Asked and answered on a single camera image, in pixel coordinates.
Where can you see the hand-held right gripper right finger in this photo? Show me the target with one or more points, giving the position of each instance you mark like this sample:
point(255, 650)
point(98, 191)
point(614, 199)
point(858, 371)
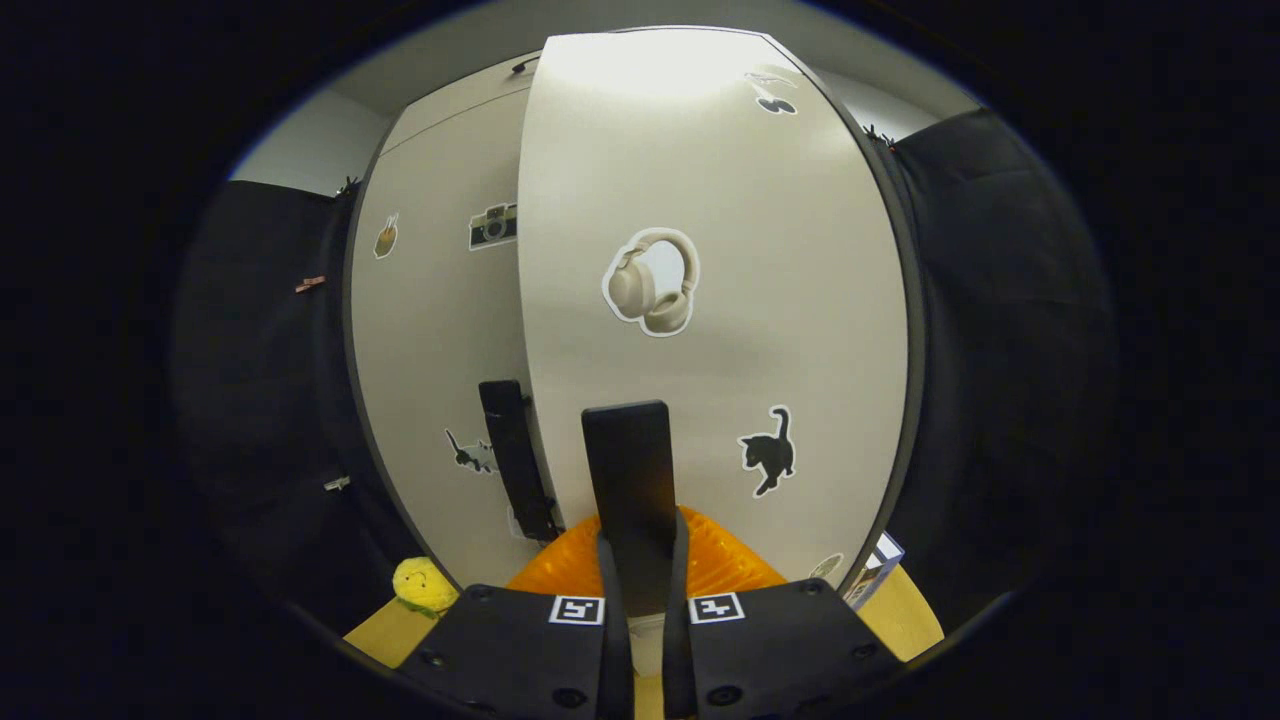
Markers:
point(780, 650)

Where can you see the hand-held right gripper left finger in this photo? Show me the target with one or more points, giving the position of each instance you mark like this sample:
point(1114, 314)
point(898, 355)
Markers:
point(520, 650)

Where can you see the white double-door shoe cabinet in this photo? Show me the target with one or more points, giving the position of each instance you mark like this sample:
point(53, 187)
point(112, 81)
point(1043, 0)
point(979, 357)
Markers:
point(440, 350)

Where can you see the cabinet door with camera sticker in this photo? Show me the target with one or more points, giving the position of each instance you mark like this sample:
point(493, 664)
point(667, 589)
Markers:
point(430, 330)

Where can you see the cabinet door with headphone sticker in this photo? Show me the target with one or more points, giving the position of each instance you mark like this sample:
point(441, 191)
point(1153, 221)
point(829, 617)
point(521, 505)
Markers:
point(760, 200)

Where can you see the white cabinet drawer front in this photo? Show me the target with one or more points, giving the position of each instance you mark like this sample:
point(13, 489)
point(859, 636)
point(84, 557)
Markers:
point(450, 105)

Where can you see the yellow plush toy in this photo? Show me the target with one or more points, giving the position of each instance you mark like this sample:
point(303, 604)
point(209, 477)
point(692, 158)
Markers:
point(425, 585)

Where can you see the white clip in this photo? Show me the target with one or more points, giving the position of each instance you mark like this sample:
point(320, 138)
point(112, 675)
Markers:
point(337, 483)

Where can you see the black backdrop cloth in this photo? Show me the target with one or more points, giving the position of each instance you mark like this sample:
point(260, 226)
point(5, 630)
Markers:
point(1000, 350)
point(260, 400)

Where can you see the pink clip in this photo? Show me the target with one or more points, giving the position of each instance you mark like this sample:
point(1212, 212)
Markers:
point(311, 284)

